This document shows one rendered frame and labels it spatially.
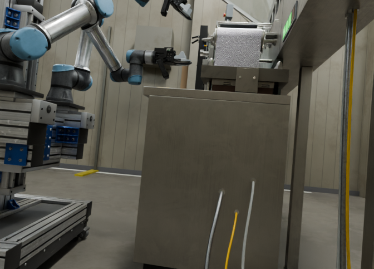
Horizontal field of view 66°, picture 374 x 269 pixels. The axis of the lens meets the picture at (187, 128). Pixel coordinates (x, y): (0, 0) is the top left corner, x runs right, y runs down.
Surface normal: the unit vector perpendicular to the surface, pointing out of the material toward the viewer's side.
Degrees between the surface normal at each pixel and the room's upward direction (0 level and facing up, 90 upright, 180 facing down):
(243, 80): 90
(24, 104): 90
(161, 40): 90
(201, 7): 90
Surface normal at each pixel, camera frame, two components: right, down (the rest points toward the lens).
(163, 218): -0.15, -0.05
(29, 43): 0.74, 0.13
